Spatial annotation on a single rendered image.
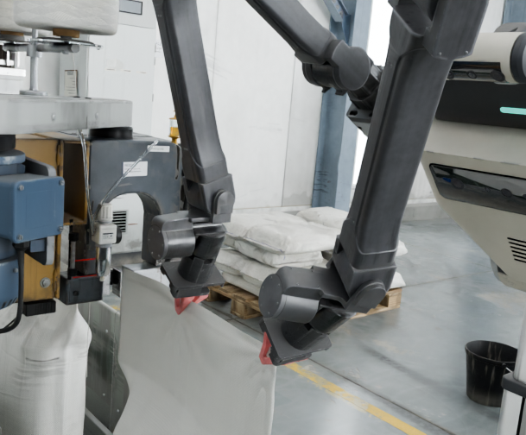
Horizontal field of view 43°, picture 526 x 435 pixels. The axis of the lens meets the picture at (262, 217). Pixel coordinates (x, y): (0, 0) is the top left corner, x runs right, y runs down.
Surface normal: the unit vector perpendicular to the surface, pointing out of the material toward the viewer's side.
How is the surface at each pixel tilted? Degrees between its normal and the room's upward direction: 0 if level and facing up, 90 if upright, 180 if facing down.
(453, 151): 40
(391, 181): 121
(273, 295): 77
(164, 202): 90
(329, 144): 90
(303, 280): 32
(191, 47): 92
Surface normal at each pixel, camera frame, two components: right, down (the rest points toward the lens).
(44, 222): 0.90, 0.15
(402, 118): 0.19, 0.68
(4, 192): -0.45, 0.13
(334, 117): -0.77, 0.05
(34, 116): 0.97, 0.12
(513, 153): -0.43, -0.72
